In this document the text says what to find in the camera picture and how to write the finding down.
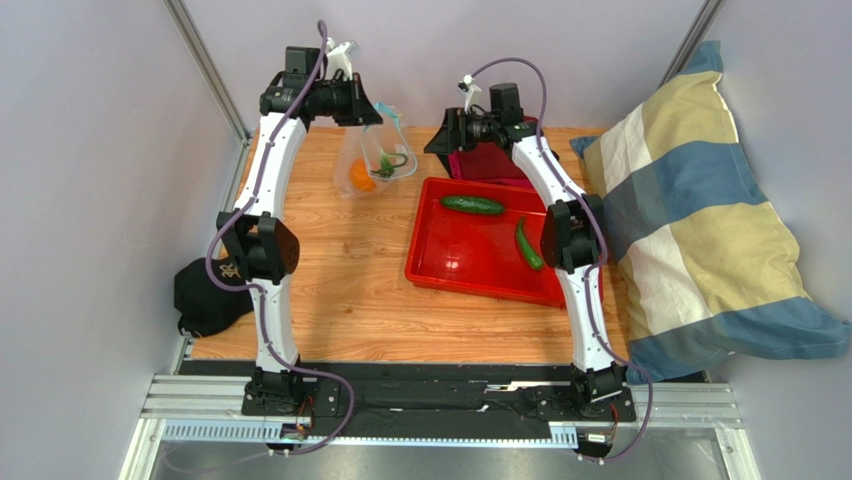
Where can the aluminium rail frame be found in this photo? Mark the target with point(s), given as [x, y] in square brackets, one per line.
[193, 408]

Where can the green onion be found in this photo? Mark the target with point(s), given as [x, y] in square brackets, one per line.
[389, 163]

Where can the striped blue yellow pillow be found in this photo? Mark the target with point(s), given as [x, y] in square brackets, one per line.
[709, 266]

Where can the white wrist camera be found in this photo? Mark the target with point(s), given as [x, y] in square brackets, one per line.
[339, 59]
[470, 91]

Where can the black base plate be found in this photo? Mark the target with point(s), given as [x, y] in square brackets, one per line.
[466, 401]

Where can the green pepper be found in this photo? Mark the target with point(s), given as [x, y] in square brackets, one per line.
[528, 253]

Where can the orange fruit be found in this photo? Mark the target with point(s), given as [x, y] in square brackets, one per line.
[360, 178]

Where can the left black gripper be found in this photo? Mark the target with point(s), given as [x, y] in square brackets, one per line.
[358, 110]

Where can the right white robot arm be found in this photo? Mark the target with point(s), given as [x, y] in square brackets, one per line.
[571, 242]

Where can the red plastic tray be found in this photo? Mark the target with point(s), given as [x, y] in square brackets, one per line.
[477, 254]

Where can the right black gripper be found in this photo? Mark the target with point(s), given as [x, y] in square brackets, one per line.
[451, 133]

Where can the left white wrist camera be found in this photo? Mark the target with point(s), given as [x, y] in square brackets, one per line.
[339, 59]

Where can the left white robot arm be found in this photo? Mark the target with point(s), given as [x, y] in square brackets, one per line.
[314, 83]

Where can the clear zip top bag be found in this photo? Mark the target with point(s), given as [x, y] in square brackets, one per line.
[368, 142]

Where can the dark red folded cloth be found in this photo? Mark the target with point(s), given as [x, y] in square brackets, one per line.
[487, 163]

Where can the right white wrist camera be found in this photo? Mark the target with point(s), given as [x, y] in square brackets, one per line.
[470, 91]

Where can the green cucumber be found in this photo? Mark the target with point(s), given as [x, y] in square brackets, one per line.
[473, 205]

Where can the black cap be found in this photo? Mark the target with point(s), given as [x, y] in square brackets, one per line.
[205, 309]

